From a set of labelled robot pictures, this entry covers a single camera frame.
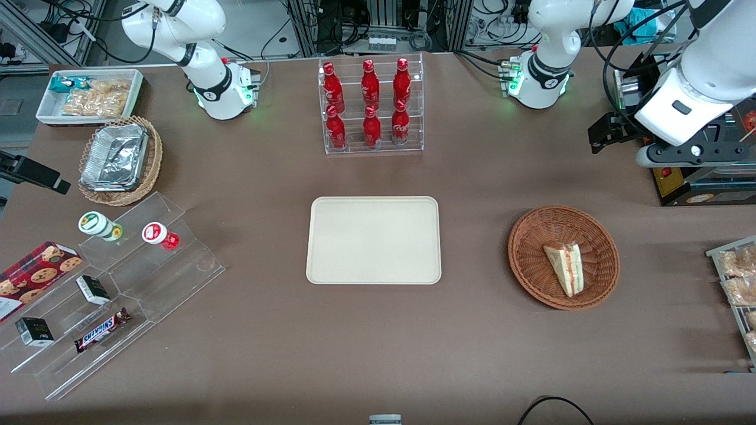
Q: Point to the aluminium foil tray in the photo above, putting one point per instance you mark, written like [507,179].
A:
[112,156]

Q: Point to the red cola bottle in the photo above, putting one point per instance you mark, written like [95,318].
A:
[400,125]
[333,85]
[402,82]
[372,130]
[370,85]
[336,130]

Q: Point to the grey device edge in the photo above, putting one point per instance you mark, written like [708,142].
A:
[385,420]

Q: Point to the red sausage on skewer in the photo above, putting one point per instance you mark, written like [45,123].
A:
[751,121]

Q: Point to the aluminium frame rack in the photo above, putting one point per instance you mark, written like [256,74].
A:
[304,23]

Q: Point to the light wicker basket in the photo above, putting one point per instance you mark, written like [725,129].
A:
[155,154]

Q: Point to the triangle sandwich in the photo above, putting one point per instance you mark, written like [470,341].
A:
[567,268]

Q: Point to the red cookie box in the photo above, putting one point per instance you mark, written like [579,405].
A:
[35,274]

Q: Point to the brown wicker basket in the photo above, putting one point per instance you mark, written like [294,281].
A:
[531,260]

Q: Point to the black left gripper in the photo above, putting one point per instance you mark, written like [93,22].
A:
[625,124]

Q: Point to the black food warmer machine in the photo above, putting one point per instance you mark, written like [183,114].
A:
[709,190]

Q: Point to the clear acrylic stepped display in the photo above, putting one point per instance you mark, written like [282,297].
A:
[177,277]

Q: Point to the clear acrylic bottle rack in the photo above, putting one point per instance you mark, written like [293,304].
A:
[354,150]

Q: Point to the beige plastic tray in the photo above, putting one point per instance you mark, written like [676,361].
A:
[366,242]

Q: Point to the small black box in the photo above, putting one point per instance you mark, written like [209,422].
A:
[93,289]
[34,332]

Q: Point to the red lid white cup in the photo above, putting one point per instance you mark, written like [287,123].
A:
[155,232]

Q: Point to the clear bag of crackers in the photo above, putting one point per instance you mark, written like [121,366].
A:
[97,101]

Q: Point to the white plastic bin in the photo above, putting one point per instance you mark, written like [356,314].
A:
[45,115]

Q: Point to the white connector block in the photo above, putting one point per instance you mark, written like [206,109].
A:
[382,43]

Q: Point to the wrapped fried pastry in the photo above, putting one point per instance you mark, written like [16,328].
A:
[738,261]
[752,320]
[741,291]
[752,342]

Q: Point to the teal cloth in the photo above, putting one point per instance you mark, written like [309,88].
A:
[635,26]

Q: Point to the green lid white cup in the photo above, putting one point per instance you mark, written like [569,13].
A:
[94,223]

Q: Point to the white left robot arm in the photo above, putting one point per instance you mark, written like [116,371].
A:
[697,82]

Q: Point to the snickers chocolate bar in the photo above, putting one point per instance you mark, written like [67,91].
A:
[100,330]

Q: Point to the teal snack packet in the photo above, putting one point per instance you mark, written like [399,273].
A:
[62,84]

